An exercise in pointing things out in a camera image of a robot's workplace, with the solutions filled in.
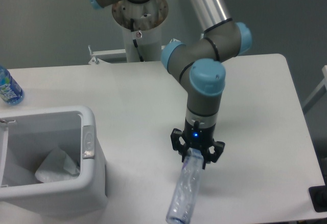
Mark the white paper wrapper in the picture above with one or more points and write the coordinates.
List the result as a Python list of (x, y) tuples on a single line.
[(57, 166)]

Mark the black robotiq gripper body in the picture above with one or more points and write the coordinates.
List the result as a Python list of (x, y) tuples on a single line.
[(198, 138)]

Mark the clear plastic bottle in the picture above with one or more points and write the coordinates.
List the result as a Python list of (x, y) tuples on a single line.
[(186, 191)]

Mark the blue labelled water bottle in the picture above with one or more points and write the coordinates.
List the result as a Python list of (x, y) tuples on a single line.
[(11, 92)]

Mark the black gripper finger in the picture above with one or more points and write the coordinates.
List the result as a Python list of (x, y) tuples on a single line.
[(211, 152), (180, 143)]

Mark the white trash can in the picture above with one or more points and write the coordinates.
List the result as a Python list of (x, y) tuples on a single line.
[(28, 136)]

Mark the black clamp at table edge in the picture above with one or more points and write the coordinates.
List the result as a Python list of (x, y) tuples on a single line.
[(318, 198)]

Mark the white pedestal base frame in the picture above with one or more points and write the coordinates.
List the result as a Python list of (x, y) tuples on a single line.
[(110, 54)]

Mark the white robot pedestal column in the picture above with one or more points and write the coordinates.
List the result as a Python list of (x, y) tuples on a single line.
[(140, 20)]

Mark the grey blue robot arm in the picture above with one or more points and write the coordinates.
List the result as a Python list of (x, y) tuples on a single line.
[(197, 68)]

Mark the white frame at right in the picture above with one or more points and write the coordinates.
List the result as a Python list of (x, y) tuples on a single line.
[(316, 94)]

